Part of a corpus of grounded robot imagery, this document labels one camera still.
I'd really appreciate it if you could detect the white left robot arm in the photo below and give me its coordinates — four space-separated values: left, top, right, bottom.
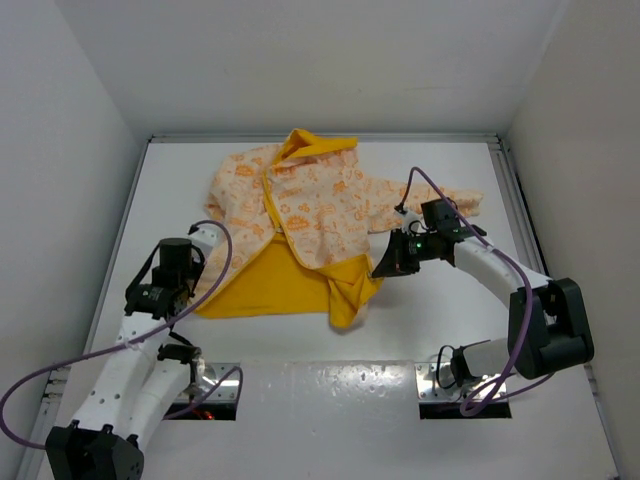
45 238 204 479

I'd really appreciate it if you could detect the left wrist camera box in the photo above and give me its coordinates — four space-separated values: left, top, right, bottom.
188 223 220 250

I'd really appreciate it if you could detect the aluminium frame rail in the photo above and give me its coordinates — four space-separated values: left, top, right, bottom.
489 134 620 479
148 132 501 144

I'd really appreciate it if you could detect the aluminium frame rail back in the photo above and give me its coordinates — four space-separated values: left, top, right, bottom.
148 132 501 144

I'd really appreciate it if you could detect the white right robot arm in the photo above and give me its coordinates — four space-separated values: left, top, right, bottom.
372 200 595 388

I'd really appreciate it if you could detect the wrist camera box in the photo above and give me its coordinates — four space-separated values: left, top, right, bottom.
396 209 425 234
188 223 220 250

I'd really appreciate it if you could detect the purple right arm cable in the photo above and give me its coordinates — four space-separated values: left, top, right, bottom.
394 166 556 418

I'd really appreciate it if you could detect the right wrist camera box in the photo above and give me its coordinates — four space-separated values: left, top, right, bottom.
396 209 425 234

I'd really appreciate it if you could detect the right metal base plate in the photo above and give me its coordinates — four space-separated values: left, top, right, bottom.
414 361 499 406

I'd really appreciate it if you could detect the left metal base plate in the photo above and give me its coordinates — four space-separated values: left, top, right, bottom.
171 362 244 408

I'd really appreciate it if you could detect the orange patterned yellow-lined jacket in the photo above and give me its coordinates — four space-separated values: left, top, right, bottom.
193 128 485 331

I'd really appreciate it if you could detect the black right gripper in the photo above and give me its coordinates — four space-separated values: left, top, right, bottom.
373 227 437 278

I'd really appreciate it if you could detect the metal base plate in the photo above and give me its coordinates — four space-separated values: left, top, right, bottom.
414 361 499 406
171 362 244 408

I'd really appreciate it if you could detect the aluminium frame rail right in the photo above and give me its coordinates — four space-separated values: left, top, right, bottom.
489 134 620 479

